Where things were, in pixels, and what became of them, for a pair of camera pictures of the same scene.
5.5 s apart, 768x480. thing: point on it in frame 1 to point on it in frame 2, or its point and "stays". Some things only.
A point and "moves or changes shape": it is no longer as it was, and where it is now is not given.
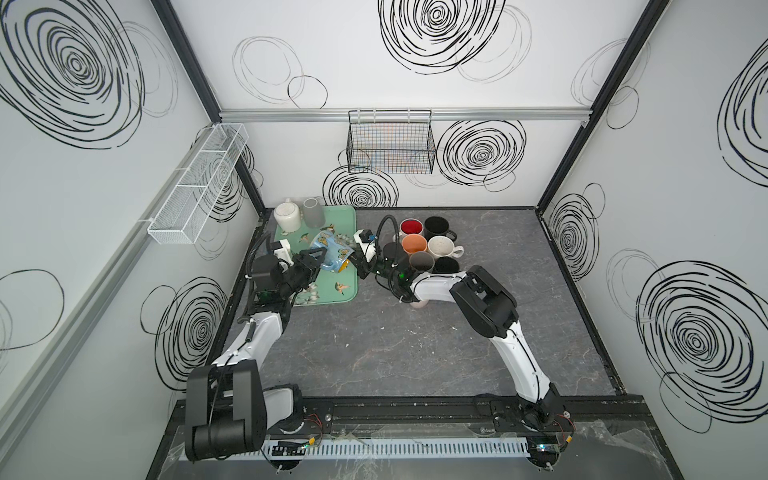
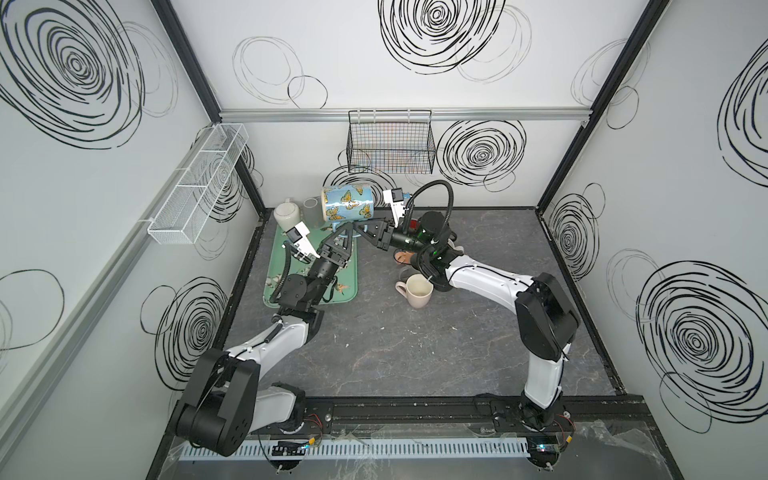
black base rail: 602,412 stays
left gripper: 310,264 to 334,253
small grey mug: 314,213 stays
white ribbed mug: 287,216 stays
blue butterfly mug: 337,254 moves or changes shape
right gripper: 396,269 to 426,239
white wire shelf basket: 183,215 stays
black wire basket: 391,142 stays
